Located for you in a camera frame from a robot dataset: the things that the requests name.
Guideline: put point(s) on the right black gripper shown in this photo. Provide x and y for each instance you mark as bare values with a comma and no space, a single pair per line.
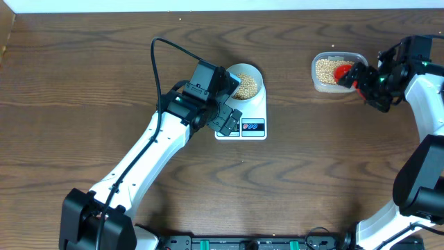
383,105

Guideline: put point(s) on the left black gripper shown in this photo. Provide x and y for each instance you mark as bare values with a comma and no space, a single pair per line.
224,113

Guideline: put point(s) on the red measuring scoop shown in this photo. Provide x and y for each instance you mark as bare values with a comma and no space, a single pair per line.
346,76

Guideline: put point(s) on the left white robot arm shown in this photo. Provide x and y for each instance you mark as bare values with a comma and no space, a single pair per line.
102,218

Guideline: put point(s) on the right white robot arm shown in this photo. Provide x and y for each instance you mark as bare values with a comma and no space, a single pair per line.
417,196

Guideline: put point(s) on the white digital kitchen scale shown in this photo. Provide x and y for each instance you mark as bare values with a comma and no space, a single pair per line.
253,122

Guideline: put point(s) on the soybeans in bowl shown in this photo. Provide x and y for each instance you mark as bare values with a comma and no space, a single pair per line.
248,87

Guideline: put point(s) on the grey round bowl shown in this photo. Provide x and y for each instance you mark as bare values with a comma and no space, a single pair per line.
251,71

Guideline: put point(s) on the clear plastic container of soybeans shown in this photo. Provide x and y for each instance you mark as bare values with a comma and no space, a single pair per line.
324,65

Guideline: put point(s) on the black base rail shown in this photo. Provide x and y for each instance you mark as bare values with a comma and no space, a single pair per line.
316,238

